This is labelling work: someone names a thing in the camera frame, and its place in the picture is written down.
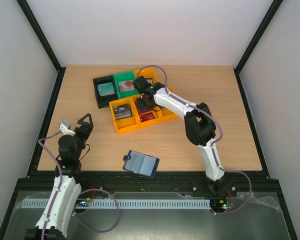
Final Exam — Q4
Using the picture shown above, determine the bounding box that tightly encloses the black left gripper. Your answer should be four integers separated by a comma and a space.
74, 113, 94, 160

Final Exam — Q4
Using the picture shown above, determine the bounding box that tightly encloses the blue card holder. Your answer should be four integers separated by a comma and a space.
122, 150, 160, 179

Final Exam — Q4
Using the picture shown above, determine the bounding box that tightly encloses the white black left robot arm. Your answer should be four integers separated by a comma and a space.
24, 113, 94, 240

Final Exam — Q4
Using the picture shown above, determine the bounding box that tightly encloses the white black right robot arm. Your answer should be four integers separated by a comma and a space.
133, 76, 226, 196

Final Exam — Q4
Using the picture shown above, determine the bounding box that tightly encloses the red VIP card stack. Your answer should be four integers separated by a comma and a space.
134, 101, 155, 123

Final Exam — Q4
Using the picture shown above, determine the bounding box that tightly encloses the yellow bin with red cards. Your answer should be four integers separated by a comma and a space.
130, 94, 162, 128

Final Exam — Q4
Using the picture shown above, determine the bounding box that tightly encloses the yellow bin with blue cards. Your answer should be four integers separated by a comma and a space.
154, 87, 181, 123

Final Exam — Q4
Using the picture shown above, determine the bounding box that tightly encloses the dark VIP card stack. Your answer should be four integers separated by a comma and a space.
113, 103, 132, 120

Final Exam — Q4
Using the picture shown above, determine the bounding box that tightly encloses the red white card stack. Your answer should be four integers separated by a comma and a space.
118, 79, 135, 93

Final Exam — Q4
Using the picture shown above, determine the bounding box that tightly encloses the yellow bin with dark cards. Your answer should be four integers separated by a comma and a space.
109, 97, 140, 135

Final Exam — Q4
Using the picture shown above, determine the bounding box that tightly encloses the teal card stack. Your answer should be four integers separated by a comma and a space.
97, 82, 115, 97

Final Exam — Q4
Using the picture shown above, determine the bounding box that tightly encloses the black bin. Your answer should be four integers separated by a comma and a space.
92, 75, 119, 109

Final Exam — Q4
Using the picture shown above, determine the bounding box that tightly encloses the yellow rear bin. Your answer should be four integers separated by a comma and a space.
139, 67, 158, 85

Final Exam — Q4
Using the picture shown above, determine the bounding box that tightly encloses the green bin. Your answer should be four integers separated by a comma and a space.
113, 71, 138, 99

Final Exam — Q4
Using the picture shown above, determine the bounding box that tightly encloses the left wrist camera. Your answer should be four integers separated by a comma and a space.
59, 119, 76, 136

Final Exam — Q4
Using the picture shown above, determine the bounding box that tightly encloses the black front frame rail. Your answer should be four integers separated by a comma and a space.
13, 171, 283, 198

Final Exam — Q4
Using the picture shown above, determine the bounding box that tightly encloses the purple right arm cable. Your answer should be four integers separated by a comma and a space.
136, 65, 253, 215

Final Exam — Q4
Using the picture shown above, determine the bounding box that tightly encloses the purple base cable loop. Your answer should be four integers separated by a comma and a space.
72, 187, 121, 233

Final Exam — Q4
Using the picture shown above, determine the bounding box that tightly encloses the white slotted cable duct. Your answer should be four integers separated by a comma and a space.
21, 198, 211, 210

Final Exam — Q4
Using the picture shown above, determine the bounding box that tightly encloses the black left rear frame post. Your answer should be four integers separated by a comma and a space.
16, 0, 66, 73

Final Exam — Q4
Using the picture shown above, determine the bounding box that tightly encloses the black frame post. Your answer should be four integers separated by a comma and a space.
16, 0, 66, 73
234, 0, 285, 73

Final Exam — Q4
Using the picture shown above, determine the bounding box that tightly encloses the black right rear frame post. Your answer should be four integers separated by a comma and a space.
234, 0, 285, 73

